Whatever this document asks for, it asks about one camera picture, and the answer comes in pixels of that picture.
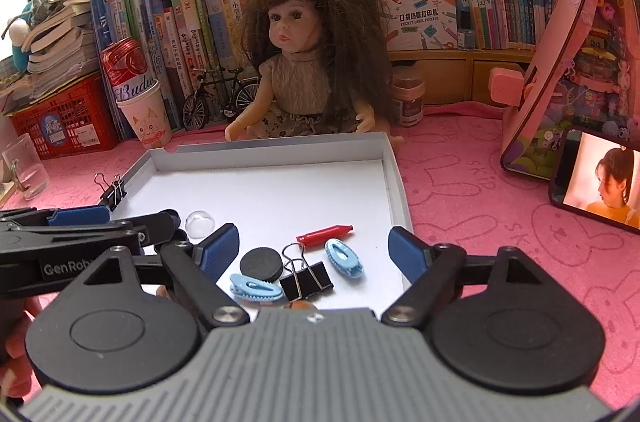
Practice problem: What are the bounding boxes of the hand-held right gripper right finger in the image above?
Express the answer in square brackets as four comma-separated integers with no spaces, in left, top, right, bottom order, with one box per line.
[382,226,563,327]

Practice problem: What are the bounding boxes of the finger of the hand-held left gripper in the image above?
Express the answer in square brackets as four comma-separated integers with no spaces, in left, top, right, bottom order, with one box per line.
[0,211,181,260]
[0,205,111,227]

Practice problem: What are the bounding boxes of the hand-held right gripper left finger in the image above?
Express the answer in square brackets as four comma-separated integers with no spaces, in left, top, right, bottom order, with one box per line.
[62,223,251,328]

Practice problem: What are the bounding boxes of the clear plastic dome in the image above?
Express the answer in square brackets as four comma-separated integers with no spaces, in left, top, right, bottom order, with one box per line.
[185,209,218,238]

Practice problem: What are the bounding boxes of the black round puck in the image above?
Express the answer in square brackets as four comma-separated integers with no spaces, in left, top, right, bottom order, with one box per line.
[240,248,283,283]

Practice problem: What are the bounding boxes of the blue hair clip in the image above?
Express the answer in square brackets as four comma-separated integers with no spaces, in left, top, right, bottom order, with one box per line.
[324,238,365,279]
[229,273,286,303]

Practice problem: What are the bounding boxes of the long red crayon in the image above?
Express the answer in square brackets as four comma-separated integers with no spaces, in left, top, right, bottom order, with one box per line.
[296,225,356,248]

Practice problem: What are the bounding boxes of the white cardboard box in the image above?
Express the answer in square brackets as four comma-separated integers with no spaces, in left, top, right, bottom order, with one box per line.
[97,131,415,303]

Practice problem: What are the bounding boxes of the black binder clip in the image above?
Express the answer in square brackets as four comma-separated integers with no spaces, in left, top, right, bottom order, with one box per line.
[94,172,128,212]
[279,242,335,302]

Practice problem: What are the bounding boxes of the person's left hand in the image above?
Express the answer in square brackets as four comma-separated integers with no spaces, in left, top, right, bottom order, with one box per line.
[0,297,43,398]

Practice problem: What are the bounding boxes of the clear glass beaker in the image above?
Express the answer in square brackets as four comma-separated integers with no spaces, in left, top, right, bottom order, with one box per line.
[0,133,50,201]

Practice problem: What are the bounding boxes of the pink rabbit print cloth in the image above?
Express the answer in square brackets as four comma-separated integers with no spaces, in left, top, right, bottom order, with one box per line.
[0,100,640,403]

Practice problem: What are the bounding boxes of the large red plastic basket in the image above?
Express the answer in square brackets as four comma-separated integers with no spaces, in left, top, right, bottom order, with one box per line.
[10,71,123,160]

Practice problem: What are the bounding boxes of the white paper cup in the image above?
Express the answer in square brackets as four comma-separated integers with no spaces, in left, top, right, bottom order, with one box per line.
[116,80,173,149]

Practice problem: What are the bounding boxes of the small plastic jar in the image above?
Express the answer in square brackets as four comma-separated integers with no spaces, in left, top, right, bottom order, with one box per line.
[390,70,426,128]

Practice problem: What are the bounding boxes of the red drink can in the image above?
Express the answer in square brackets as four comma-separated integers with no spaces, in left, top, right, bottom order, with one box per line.
[100,36,158,103]

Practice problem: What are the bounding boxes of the black model bicycle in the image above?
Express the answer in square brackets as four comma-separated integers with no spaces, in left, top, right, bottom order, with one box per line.
[181,66,261,132]

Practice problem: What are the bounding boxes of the stack of lying books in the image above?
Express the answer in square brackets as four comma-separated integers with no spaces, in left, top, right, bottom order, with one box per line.
[22,0,108,88]

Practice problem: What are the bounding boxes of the wooden drawer unit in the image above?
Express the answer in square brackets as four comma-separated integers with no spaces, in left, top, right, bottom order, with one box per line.
[387,49,538,106]

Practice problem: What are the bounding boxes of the brown haired doll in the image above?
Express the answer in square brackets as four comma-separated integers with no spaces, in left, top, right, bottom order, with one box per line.
[224,0,405,150]

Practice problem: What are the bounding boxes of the blue and white plush toy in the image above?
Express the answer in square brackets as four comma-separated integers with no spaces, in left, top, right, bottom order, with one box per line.
[7,0,38,73]

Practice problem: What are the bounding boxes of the blue upright folders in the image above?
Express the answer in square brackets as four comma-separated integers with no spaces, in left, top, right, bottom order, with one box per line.
[89,0,131,143]

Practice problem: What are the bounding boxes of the black smartphone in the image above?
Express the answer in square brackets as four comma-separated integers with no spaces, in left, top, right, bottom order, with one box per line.
[548,127,640,231]

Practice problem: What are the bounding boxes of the printed cardboard carton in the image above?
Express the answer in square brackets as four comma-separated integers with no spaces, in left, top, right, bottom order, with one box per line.
[375,0,458,52]

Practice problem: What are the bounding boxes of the pink toy house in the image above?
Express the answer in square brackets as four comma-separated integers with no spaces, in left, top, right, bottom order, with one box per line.
[490,0,640,180]

